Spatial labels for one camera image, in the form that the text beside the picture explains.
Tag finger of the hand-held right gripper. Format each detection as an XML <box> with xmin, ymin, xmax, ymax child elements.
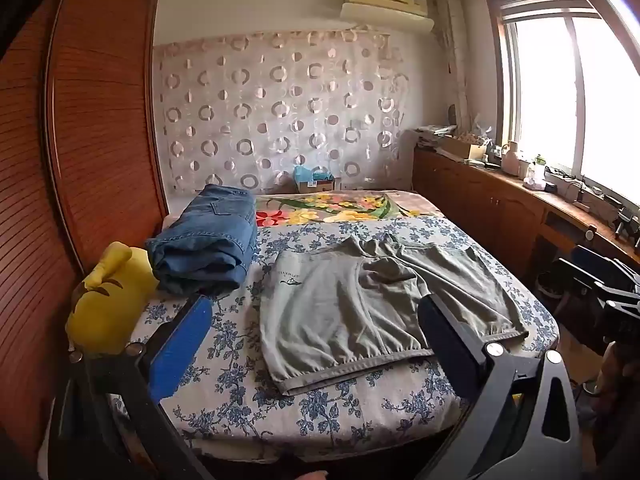
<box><xmin>557</xmin><ymin>257</ymin><xmax>626</xmax><ymax>292</ymax></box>
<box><xmin>595</xmin><ymin>282</ymin><xmax>640</xmax><ymax>312</ymax></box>

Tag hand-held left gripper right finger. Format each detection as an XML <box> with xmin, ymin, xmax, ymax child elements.
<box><xmin>414</xmin><ymin>292</ymin><xmax>584</xmax><ymax>480</ymax></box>

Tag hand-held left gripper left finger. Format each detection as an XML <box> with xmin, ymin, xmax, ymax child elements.
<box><xmin>55</xmin><ymin>294</ymin><xmax>217</xmax><ymax>480</ymax></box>

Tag grey-green pants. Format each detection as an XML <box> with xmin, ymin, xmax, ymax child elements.
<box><xmin>260</xmin><ymin>232</ymin><xmax>531</xmax><ymax>397</ymax></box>

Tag person's right hand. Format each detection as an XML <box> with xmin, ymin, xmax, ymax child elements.
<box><xmin>597</xmin><ymin>340</ymin><xmax>640</xmax><ymax>412</ymax></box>

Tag round trash bin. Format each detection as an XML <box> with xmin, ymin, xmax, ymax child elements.
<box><xmin>537</xmin><ymin>271</ymin><xmax>576</xmax><ymax>311</ymax></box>

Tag yellow plush toy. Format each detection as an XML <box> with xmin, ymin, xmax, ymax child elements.
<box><xmin>66</xmin><ymin>241</ymin><xmax>159</xmax><ymax>357</ymax></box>

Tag folded blue jeans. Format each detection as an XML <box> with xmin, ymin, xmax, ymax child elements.
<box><xmin>146</xmin><ymin>184</ymin><xmax>259</xmax><ymax>296</ymax></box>

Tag long wooden cabinet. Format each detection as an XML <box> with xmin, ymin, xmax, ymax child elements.
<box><xmin>412</xmin><ymin>142</ymin><xmax>640</xmax><ymax>313</ymax></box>

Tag blue floral bed sheet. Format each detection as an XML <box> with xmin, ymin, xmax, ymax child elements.
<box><xmin>107</xmin><ymin>215</ymin><xmax>561</xmax><ymax>464</ymax></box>

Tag pink jug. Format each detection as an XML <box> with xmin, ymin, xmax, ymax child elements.
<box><xmin>501</xmin><ymin>141</ymin><xmax>522</xmax><ymax>177</ymax></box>

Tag open cardboard box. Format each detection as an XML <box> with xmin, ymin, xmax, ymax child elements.
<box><xmin>442</xmin><ymin>135</ymin><xmax>489</xmax><ymax>162</ymax></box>

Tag window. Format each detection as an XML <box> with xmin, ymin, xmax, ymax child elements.
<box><xmin>492</xmin><ymin>0</ymin><xmax>640</xmax><ymax>213</ymax></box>

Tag colourful flowered blanket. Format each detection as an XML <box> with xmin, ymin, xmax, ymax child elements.
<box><xmin>254</xmin><ymin>189</ymin><xmax>437</xmax><ymax>227</ymax></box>

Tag stack of papers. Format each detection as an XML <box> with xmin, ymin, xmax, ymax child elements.
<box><xmin>414</xmin><ymin>125</ymin><xmax>457</xmax><ymax>149</ymax></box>

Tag cardboard box by bed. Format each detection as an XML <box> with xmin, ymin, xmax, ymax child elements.
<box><xmin>295</xmin><ymin>175</ymin><xmax>342</xmax><ymax>194</ymax></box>

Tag blue plastic bag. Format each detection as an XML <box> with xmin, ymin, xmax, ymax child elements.
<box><xmin>292</xmin><ymin>165</ymin><xmax>329</xmax><ymax>184</ymax></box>

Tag wooden slatted wardrobe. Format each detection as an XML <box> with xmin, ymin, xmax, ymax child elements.
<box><xmin>0</xmin><ymin>0</ymin><xmax>172</xmax><ymax>461</ymax></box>

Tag patterned window curtain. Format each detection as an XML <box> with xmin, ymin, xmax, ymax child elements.
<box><xmin>434</xmin><ymin>0</ymin><xmax>472</xmax><ymax>132</ymax></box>

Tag circle-patterned hanging curtain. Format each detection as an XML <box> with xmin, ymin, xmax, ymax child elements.
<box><xmin>152</xmin><ymin>27</ymin><xmax>412</xmax><ymax>197</ymax></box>

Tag wall air conditioner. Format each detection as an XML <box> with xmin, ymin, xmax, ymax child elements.
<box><xmin>341</xmin><ymin>0</ymin><xmax>436</xmax><ymax>36</ymax></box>

